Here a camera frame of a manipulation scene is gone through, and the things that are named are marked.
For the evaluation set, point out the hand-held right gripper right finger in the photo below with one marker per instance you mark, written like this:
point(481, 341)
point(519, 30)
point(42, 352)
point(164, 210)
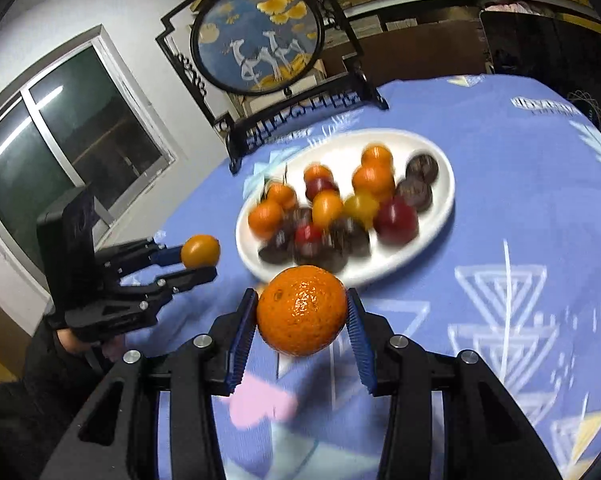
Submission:
point(363, 345)

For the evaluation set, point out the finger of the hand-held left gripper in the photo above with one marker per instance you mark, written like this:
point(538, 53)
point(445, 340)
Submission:
point(190, 277)
point(168, 257)

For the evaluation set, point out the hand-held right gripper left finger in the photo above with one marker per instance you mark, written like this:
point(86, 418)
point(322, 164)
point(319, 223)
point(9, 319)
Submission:
point(243, 340)

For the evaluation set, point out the small smooth orange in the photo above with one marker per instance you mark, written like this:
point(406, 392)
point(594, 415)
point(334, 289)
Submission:
point(200, 251)

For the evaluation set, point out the large bumpy orange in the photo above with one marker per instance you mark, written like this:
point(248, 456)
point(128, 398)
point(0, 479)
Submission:
point(300, 310)

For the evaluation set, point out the white oval plate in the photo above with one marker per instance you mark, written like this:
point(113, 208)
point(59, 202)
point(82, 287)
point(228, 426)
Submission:
point(375, 260)

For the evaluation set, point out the brown patterned mangosteen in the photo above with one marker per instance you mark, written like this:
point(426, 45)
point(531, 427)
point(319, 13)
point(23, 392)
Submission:
point(414, 194)
point(348, 240)
point(423, 167)

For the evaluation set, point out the red plum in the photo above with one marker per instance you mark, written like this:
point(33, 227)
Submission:
point(308, 235)
point(395, 220)

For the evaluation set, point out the yellow round fruit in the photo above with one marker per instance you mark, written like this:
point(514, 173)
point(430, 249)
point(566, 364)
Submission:
point(360, 206)

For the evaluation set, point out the pile of oranges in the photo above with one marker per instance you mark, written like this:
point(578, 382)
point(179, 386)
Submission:
point(375, 180)

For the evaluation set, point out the person's left forearm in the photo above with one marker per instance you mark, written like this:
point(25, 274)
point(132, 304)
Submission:
point(25, 400)

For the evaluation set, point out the person's left hand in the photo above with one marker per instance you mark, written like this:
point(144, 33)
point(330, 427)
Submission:
point(68, 344)

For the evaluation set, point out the blue printed tablecloth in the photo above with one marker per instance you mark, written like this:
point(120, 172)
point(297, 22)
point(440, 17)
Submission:
point(480, 210)

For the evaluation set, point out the round embroidered screen black stand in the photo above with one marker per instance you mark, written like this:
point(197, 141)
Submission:
point(260, 35)

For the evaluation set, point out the brown cardboard box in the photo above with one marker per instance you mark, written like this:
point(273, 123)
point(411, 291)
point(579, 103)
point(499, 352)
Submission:
point(405, 55)

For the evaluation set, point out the black glass panel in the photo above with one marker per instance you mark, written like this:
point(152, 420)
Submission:
point(530, 45)

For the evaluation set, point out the window with white frame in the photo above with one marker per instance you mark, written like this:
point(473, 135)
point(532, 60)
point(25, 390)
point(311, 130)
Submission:
point(55, 160)

